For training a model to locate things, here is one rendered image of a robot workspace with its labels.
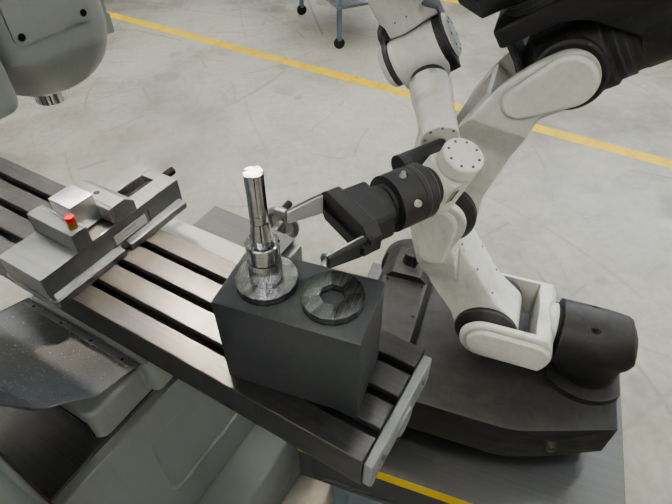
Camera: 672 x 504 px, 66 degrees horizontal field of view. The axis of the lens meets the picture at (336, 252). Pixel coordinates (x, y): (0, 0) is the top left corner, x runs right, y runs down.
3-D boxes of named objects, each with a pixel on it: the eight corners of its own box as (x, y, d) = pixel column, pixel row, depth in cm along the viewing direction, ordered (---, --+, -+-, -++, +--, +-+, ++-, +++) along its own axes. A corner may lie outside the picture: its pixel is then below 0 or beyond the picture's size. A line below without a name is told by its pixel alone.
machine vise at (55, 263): (141, 185, 122) (128, 144, 115) (189, 205, 117) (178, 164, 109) (7, 279, 101) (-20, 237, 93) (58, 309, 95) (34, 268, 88)
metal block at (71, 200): (81, 208, 104) (70, 183, 100) (102, 218, 102) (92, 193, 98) (59, 222, 101) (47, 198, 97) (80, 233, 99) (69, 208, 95)
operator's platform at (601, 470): (576, 391, 187) (618, 322, 159) (570, 602, 141) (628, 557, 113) (367, 333, 206) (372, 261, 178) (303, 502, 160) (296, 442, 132)
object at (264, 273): (285, 265, 76) (282, 235, 71) (280, 290, 72) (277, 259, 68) (253, 263, 76) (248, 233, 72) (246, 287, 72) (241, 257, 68)
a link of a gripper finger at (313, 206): (288, 227, 75) (324, 212, 78) (287, 210, 73) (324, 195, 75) (282, 220, 76) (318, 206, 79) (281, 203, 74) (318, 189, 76)
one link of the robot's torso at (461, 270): (529, 301, 133) (479, 141, 108) (522, 365, 120) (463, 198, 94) (469, 304, 141) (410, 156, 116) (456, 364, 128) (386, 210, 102)
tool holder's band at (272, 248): (282, 235, 71) (282, 229, 71) (277, 259, 68) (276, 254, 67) (248, 233, 72) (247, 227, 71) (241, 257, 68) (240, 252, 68)
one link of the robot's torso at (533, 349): (547, 315, 134) (563, 280, 125) (542, 379, 121) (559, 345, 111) (467, 295, 139) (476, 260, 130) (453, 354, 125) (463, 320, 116)
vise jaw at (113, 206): (94, 189, 110) (88, 174, 107) (137, 208, 105) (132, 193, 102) (71, 205, 106) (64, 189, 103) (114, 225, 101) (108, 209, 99)
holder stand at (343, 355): (260, 320, 94) (247, 239, 80) (378, 355, 88) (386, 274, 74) (228, 375, 85) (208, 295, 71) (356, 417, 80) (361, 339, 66)
